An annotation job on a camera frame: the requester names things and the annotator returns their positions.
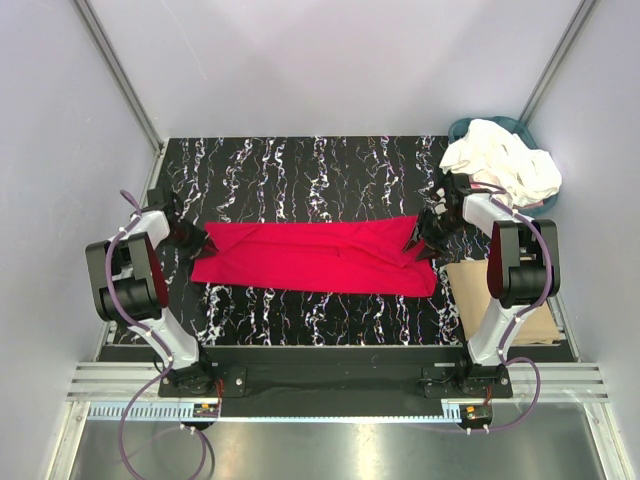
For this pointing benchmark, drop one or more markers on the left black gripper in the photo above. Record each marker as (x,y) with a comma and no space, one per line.
(200,241)

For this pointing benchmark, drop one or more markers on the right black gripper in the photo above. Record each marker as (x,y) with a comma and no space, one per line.
(424,220)

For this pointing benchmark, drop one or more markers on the red t shirt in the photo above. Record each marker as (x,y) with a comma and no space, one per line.
(338,257)

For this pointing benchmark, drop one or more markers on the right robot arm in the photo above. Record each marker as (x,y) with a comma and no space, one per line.
(522,273)

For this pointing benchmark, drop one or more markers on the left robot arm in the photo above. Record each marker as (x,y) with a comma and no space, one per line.
(129,288)

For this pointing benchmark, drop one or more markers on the folded beige t shirt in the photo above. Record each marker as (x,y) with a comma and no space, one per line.
(468,281)

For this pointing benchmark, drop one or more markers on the pink t shirt in basket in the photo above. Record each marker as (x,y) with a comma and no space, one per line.
(535,204)

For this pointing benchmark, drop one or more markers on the white t shirt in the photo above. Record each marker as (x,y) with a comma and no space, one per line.
(505,160)

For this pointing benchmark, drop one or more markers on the teal laundry basket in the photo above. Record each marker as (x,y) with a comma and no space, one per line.
(520,210)

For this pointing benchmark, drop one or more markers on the left connector board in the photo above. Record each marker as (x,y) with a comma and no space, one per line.
(207,409)

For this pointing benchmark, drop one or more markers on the connector board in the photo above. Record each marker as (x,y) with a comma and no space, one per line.
(476,416)
(207,409)

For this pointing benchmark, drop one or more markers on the right connector board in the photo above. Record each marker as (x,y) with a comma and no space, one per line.
(476,416)

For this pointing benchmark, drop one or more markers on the aluminium front rail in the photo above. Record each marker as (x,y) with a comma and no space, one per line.
(560,382)

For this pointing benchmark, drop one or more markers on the slotted cable duct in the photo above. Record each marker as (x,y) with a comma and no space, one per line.
(240,411)

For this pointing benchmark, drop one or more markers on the left frame post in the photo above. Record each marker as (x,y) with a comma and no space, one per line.
(107,52)

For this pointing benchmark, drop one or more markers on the frame post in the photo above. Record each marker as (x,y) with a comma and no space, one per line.
(107,52)
(578,21)

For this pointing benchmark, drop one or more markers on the right frame post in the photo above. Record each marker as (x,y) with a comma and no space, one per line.
(578,21)

